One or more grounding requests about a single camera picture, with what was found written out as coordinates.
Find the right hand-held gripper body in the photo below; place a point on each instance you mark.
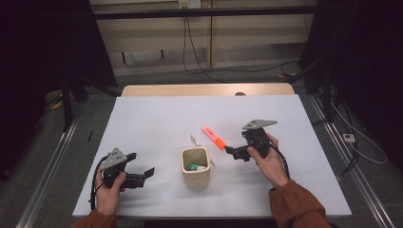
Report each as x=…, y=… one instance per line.
x=258, y=124

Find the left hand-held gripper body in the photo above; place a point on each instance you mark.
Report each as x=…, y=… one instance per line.
x=114, y=160

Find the orange highlighter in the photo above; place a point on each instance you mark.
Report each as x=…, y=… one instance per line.
x=214, y=137

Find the silver pen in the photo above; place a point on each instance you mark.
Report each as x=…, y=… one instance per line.
x=194, y=139

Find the white and green glue stick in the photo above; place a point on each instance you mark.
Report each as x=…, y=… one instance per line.
x=195, y=167

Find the beige square pen holder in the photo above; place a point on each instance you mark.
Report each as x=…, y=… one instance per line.
x=196, y=180

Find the person's left hand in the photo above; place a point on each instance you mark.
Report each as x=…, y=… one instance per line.
x=107, y=199

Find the person's right hand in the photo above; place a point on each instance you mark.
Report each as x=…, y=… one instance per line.
x=272, y=171

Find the white table mat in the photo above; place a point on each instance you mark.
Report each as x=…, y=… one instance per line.
x=158, y=120

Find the wooden table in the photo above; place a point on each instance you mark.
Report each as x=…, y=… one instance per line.
x=190, y=89

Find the black metal stand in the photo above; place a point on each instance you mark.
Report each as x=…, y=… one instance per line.
x=66, y=107
x=326, y=95

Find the white power strip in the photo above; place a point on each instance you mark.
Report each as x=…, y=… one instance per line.
x=349, y=137

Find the dark curtain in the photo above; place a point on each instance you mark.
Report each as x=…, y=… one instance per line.
x=38, y=47
x=370, y=63

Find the aluminium floor rail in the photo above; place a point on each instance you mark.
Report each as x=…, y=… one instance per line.
x=358, y=177
x=47, y=177

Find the white wall socket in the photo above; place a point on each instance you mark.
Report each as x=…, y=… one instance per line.
x=189, y=3

